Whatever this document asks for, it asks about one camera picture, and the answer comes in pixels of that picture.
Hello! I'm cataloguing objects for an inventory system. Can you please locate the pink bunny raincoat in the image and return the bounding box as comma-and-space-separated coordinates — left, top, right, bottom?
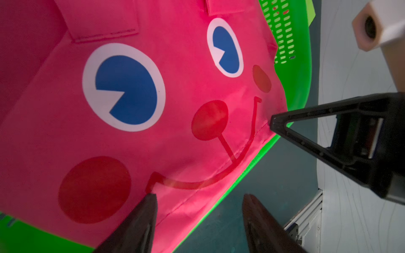
0, 0, 289, 253

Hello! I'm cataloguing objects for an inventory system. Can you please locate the green plastic basket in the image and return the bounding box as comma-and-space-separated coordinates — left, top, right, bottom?
0, 0, 316, 253

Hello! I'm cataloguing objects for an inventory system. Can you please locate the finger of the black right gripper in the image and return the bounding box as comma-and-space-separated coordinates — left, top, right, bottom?
268, 92, 405, 200

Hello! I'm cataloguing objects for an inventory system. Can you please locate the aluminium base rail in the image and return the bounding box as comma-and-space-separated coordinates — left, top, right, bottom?
284, 189, 323, 253

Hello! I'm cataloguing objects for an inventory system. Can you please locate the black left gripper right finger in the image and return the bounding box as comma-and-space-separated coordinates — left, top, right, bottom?
242, 194, 305, 253

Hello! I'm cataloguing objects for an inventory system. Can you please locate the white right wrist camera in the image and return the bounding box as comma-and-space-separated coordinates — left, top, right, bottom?
352, 0, 405, 92

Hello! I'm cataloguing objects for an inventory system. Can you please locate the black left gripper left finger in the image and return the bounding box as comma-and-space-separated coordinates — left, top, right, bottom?
93, 194, 158, 253

